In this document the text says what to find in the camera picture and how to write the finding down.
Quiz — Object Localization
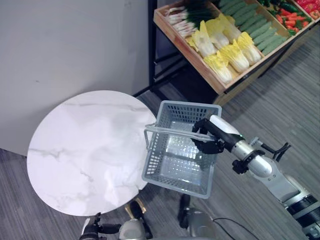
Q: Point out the red bell pepper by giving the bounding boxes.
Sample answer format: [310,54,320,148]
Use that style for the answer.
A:
[308,9,320,22]
[296,0,317,9]

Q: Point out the wooden produce display shelf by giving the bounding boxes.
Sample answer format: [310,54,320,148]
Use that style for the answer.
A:
[153,0,320,106]

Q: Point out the silver right robot leg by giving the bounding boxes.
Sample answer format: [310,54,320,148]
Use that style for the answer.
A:
[177,193,217,240]

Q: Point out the round white marble table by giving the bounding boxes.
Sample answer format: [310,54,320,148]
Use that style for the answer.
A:
[26,89,157,217]

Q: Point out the silver left robot leg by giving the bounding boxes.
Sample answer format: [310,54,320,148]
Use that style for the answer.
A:
[119,199,153,240]

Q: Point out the yellow napa cabbage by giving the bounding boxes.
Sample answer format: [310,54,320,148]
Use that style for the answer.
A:
[217,13,242,43]
[204,17,230,50]
[235,31,262,66]
[186,20,218,58]
[219,39,251,74]
[203,50,234,85]

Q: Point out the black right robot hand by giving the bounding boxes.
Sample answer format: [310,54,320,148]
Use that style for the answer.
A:
[191,114,245,154]

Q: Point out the black metal shelf frame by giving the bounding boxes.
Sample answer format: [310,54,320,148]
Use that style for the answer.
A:
[132,0,193,98]

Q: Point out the black floor cable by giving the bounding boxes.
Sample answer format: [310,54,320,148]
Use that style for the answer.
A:
[212,217,254,240]

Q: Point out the silver robot leg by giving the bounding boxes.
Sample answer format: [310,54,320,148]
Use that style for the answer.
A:
[119,199,153,240]
[177,193,217,240]

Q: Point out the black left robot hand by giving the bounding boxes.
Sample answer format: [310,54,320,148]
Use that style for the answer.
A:
[79,212,121,240]

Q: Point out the grey plastic shopping basket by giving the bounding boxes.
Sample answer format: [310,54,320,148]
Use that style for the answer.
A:
[141,100,223,200]

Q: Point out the white green scallion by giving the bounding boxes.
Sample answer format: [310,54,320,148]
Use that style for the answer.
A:
[166,11,208,23]
[178,24,201,39]
[163,6,201,17]
[171,18,213,31]

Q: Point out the dark green pepper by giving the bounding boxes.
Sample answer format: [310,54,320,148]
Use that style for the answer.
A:
[279,1,299,13]

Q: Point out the green cucumber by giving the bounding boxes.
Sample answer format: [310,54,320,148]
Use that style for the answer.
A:
[219,0,248,13]
[256,36,289,51]
[246,26,279,40]
[234,13,266,27]
[261,41,289,56]
[251,32,285,46]
[240,20,273,33]
[227,3,259,20]

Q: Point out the gold table base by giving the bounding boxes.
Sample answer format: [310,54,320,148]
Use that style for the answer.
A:
[124,199,147,219]

